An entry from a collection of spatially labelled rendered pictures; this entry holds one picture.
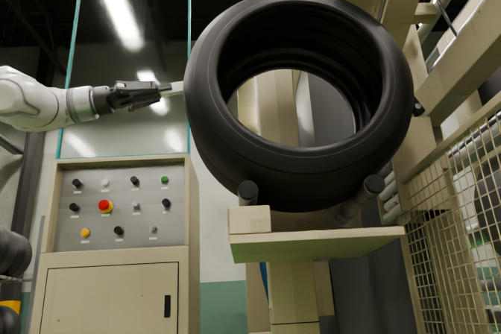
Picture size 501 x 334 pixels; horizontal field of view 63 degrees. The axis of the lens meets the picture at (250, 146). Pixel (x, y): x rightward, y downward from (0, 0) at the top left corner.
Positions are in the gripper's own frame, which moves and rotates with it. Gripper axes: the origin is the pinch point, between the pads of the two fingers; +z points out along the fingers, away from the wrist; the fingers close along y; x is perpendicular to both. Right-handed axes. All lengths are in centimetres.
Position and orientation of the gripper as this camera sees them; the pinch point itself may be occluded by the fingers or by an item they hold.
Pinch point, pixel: (173, 89)
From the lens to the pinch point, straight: 112.6
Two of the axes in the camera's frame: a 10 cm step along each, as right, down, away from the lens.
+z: 9.8, -1.8, 0.9
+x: 2.0, 9.1, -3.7
